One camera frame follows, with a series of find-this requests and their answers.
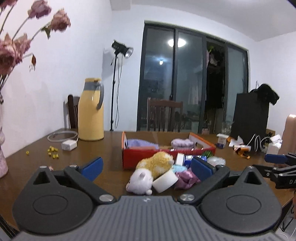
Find red cardboard box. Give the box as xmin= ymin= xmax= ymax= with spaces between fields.
xmin=121 ymin=131 xmax=216 ymax=170

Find purple textured vase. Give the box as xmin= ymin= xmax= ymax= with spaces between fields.
xmin=0 ymin=101 xmax=9 ymax=179

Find clear drinking glass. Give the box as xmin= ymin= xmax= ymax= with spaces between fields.
xmin=221 ymin=121 xmax=232 ymax=136

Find black bag on table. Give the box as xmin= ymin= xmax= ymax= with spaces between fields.
xmin=230 ymin=92 xmax=269 ymax=144

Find white tissue box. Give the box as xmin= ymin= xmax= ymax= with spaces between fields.
xmin=266 ymin=135 xmax=282 ymax=155

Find pink suitcase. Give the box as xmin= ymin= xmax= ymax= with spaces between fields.
xmin=278 ymin=114 xmax=296 ymax=155

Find white crumpled paper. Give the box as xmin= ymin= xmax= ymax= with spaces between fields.
xmin=227 ymin=136 xmax=244 ymax=147

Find small white milk carton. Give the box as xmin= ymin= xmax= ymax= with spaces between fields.
xmin=216 ymin=133 xmax=229 ymax=149

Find white cable coil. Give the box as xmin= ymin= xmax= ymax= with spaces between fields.
xmin=247 ymin=133 xmax=271 ymax=152

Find dark chair beside jug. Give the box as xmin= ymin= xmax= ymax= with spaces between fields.
xmin=67 ymin=94 xmax=80 ymax=129

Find grey charger cable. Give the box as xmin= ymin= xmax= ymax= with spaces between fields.
xmin=47 ymin=129 xmax=79 ymax=143

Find yellow thermos jug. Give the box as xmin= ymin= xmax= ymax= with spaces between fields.
xmin=78 ymin=78 xmax=104 ymax=141

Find yellow crumbs cluster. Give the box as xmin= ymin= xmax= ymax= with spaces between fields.
xmin=25 ymin=146 xmax=59 ymax=159

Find blue plush toy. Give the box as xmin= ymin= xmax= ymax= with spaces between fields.
xmin=171 ymin=165 xmax=187 ymax=173

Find sliding glass door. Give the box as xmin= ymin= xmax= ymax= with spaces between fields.
xmin=137 ymin=23 xmax=249 ymax=133

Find dried pink roses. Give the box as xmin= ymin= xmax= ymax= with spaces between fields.
xmin=0 ymin=0 xmax=71 ymax=91

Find purple drawstring pouch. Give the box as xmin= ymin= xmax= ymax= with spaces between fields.
xmin=127 ymin=139 xmax=159 ymax=149

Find orange black strap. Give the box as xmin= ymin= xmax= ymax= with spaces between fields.
xmin=228 ymin=136 xmax=251 ymax=160

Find studio light on stand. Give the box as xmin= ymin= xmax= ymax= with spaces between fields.
xmin=110 ymin=40 xmax=133 ymax=131

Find white plastic bag ball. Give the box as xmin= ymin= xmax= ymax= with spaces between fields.
xmin=207 ymin=156 xmax=226 ymax=167

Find wooden chair behind table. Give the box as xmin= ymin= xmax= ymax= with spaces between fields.
xmin=147 ymin=97 xmax=183 ymax=132

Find black garment on bag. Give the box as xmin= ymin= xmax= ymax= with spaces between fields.
xmin=251 ymin=83 xmax=280 ymax=105

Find lilac fluffy towel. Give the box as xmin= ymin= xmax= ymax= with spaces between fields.
xmin=171 ymin=138 xmax=195 ymax=149

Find yellow white plush hamster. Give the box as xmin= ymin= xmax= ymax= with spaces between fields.
xmin=126 ymin=151 xmax=174 ymax=195

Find white charger block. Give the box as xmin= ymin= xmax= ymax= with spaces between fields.
xmin=61 ymin=140 xmax=77 ymax=151

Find blue tissue pack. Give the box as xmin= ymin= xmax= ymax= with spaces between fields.
xmin=183 ymin=155 xmax=207 ymax=169

